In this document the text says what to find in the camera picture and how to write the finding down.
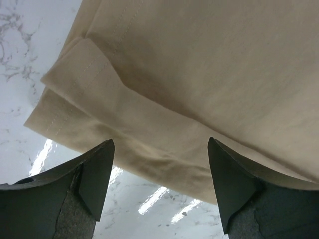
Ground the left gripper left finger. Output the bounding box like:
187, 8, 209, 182
0, 140, 115, 239

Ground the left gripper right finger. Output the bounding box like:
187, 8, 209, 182
208, 138, 319, 239

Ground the beige t shirt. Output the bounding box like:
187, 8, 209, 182
25, 0, 319, 204

